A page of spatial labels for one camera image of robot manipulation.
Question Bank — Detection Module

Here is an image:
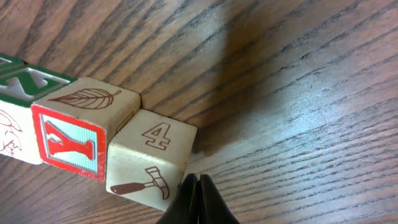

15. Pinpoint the hammer picture wooden block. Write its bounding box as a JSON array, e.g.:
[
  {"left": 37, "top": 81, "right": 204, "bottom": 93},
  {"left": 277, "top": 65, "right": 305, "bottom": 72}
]
[{"left": 106, "top": 110, "right": 197, "bottom": 210}]

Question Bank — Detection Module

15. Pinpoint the dotted pattern wooden block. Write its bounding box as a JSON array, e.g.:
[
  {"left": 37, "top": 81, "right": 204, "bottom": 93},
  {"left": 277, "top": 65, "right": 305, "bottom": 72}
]
[{"left": 0, "top": 53, "right": 25, "bottom": 75}]

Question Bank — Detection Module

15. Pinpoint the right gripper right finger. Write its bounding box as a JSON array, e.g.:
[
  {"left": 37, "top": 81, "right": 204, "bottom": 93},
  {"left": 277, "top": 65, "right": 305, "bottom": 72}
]
[{"left": 198, "top": 174, "right": 239, "bottom": 224}]

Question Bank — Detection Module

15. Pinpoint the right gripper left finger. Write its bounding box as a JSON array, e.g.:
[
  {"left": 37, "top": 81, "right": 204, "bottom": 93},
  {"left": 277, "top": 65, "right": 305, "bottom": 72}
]
[{"left": 156, "top": 174, "right": 198, "bottom": 224}]

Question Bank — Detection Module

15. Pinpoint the red picture wooden block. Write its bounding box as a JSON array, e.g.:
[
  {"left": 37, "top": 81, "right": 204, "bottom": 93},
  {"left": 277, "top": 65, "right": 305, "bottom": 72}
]
[{"left": 1, "top": 65, "right": 76, "bottom": 165}]

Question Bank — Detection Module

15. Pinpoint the red Y wooden block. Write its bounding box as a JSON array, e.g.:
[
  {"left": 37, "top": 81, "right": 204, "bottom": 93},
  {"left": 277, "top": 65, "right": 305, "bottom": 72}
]
[{"left": 31, "top": 77, "right": 141, "bottom": 182}]

